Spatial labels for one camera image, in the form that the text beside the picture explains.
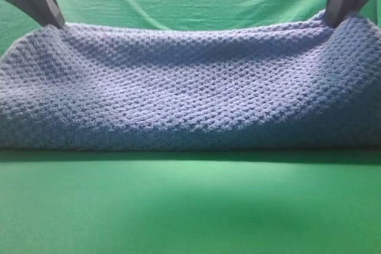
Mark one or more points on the blue waffle-weave towel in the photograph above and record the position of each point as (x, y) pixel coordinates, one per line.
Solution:
(294, 85)

